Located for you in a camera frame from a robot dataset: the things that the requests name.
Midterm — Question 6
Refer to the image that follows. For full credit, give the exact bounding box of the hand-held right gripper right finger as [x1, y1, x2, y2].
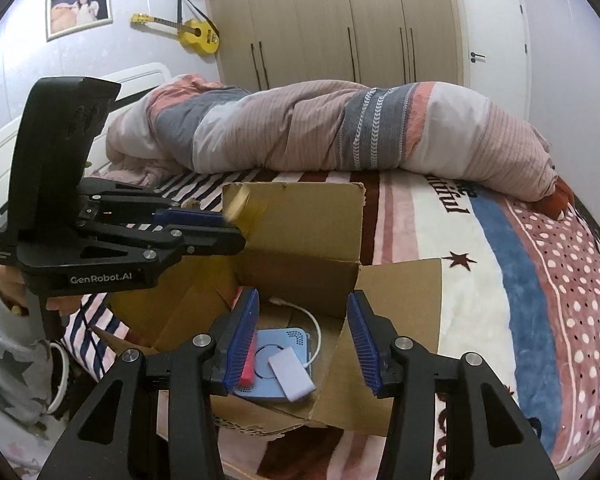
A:
[346, 290, 561, 480]

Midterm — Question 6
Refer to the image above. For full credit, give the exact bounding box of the white looped cord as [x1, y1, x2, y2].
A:
[45, 342, 73, 416]

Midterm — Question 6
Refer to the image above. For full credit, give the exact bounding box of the white door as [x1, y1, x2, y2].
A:
[452, 0, 533, 126]

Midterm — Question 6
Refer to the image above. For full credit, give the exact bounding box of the orange cloth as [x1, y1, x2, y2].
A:
[535, 177, 576, 221]

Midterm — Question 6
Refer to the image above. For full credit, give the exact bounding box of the white adapter with cable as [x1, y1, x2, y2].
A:
[268, 297, 322, 402]

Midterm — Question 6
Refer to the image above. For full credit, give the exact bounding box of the pink grey striped duvet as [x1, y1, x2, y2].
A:
[105, 74, 556, 203]

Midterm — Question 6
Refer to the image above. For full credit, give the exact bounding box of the light blue plastic device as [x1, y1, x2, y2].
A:
[232, 326, 313, 403]

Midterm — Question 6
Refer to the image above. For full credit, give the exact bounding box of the person's left hand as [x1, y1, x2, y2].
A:
[0, 265, 89, 319]

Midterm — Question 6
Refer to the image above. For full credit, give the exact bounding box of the brown cardboard box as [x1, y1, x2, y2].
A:
[92, 181, 443, 438]

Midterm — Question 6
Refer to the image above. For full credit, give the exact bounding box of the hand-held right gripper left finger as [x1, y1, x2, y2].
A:
[37, 287, 261, 480]

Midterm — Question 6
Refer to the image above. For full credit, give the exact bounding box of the pink red flat object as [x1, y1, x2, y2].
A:
[232, 287, 259, 389]

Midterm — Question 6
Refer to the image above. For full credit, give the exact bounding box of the white bed headboard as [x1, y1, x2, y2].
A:
[0, 62, 173, 226]

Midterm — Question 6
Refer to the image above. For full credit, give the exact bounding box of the beige wooden wardrobe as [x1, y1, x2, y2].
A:
[205, 0, 468, 93]

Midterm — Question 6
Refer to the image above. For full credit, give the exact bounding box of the framed wall poster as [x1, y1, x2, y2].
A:
[45, 0, 113, 42]

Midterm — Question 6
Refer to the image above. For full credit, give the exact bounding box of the yellow ukulele with black strap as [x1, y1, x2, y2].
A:
[131, 0, 220, 56]

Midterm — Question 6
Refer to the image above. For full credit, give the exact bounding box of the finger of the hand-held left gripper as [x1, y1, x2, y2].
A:
[77, 177, 229, 229]
[77, 222, 247, 262]

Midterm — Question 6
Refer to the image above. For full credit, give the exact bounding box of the person's left forearm star sleeve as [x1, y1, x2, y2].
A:
[0, 280, 73, 433]

